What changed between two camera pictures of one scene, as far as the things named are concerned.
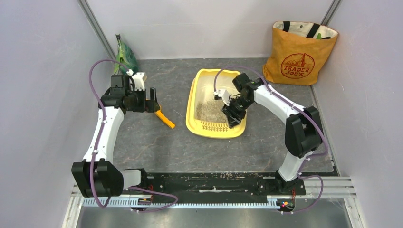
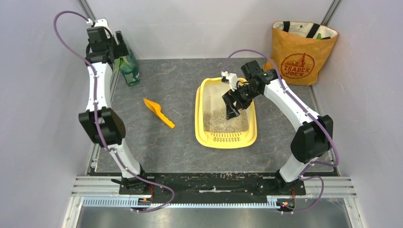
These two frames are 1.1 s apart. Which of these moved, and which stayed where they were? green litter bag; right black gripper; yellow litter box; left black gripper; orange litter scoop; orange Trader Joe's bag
Moved: left black gripper; yellow litter box
Stayed: orange Trader Joe's bag; orange litter scoop; green litter bag; right black gripper
